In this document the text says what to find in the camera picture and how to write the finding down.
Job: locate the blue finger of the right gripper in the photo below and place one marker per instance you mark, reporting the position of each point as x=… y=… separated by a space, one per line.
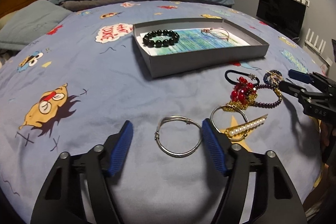
x=300 y=76
x=291 y=89

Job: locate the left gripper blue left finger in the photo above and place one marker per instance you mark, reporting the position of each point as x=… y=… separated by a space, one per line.
x=121 y=146

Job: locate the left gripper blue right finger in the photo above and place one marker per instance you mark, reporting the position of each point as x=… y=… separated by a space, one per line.
x=213 y=147

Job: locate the thin gold-silver bangle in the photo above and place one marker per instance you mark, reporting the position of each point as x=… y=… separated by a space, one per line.
x=221 y=116

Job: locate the pearl hair clip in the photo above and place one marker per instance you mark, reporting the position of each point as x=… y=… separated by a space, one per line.
x=240 y=132

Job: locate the silver bangle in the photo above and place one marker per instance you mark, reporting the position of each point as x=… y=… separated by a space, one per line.
x=177 y=136

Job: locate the white wifi router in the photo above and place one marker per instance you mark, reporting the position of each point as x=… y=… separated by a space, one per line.
x=317 y=45

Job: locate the black monitor screen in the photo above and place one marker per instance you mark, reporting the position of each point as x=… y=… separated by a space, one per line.
x=286 y=16

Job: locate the blue cartoon bed sheet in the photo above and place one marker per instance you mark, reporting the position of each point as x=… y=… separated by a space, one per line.
x=73 y=87

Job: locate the grey cardboard box tray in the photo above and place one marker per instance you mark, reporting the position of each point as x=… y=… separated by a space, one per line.
x=160 y=66

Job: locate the printed paper sheet in tray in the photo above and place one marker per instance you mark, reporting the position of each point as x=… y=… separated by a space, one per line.
x=190 y=40

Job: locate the grey-blue pillow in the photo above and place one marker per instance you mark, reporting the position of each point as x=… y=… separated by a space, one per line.
x=30 y=23

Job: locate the red bead gold chain jewelry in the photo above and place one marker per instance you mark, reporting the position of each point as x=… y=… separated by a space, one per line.
x=243 y=95

